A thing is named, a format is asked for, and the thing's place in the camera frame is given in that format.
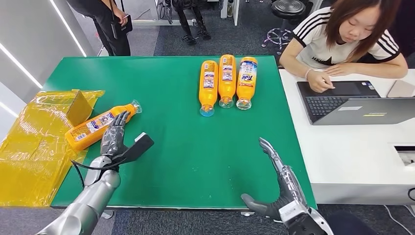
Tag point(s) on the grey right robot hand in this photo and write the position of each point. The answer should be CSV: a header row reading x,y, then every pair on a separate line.
x,y
288,191

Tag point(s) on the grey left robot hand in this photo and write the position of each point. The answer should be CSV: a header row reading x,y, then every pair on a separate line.
x,y
112,142

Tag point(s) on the orange detergent bottle clear cap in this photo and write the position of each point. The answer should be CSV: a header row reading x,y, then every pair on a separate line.
x,y
227,87
90,128

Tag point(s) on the black shoulder bag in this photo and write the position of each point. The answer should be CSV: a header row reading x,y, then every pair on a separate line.
x,y
123,25

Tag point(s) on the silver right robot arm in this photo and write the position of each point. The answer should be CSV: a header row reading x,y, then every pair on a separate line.
x,y
324,225

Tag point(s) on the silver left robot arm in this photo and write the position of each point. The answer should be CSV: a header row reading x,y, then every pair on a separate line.
x,y
90,201

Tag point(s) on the orange Tide detergent bottle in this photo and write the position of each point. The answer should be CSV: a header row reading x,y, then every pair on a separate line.
x,y
246,92

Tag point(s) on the orange detergent bottle blue cap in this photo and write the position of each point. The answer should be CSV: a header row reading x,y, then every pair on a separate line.
x,y
208,94

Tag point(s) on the white desk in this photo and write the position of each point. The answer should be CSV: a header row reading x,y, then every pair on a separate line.
x,y
350,155

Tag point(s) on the yellow film wrapped cardboard box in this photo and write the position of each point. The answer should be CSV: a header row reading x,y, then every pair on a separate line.
x,y
35,152

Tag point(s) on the standing person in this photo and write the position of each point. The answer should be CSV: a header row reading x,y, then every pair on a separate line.
x,y
112,39

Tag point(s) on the grey open laptop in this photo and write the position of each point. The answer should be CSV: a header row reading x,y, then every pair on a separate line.
x,y
366,113

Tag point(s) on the black humanoid robot legs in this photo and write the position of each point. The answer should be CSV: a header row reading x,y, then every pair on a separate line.
x,y
188,19

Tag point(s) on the seated person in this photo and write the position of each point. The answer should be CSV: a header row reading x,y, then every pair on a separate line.
x,y
316,42

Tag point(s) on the pale grey tablet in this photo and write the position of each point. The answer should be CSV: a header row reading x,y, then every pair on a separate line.
x,y
401,89

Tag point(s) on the white table leg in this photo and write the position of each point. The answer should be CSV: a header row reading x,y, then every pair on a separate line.
x,y
236,11

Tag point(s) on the black round stool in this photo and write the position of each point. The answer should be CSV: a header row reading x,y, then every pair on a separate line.
x,y
288,8

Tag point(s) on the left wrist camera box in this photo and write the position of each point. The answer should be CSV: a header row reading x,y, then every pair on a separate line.
x,y
137,147

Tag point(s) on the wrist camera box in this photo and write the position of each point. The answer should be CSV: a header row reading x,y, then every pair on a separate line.
x,y
298,222
137,147

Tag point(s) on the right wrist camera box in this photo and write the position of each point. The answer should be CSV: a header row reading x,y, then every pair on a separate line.
x,y
298,222

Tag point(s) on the white table bracket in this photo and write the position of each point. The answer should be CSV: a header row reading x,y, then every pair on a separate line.
x,y
247,214

